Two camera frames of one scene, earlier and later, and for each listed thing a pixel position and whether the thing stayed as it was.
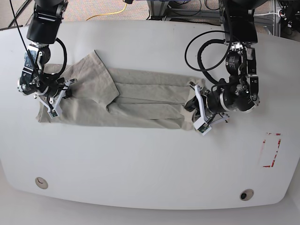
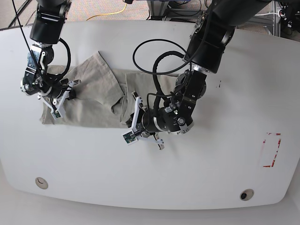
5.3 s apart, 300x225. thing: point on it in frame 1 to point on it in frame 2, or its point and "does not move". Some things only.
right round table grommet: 246,194 does not move
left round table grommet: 41,183 does not move
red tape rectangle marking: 279,145 does not move
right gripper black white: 213,104 to 144,124
